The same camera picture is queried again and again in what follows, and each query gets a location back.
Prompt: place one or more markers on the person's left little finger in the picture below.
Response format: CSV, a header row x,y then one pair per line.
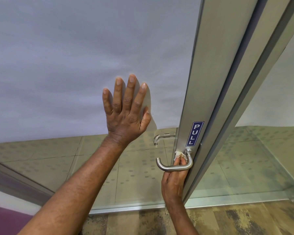
x,y
107,101

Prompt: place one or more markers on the white tissue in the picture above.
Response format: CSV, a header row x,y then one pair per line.
x,y
179,154

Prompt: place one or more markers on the person's left hand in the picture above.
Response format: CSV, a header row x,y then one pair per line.
x,y
123,121

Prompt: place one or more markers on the frosted glass door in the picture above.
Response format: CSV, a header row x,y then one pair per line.
x,y
76,51

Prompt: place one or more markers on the person's left forearm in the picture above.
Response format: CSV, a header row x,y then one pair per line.
x,y
80,185

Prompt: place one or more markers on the person's left middle finger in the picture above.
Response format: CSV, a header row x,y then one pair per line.
x,y
130,90

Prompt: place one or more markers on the person's left thumb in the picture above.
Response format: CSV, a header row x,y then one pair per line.
x,y
145,120

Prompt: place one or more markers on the person's right forearm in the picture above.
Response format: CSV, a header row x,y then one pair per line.
x,y
181,221

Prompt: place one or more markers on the grey metal door frame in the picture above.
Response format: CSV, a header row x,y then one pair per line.
x,y
250,75

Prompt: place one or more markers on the person's right fingers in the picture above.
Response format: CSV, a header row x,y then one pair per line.
x,y
181,163

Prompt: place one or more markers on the person's right hand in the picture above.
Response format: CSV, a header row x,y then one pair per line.
x,y
172,184

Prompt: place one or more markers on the blue door label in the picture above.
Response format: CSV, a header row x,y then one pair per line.
x,y
195,133

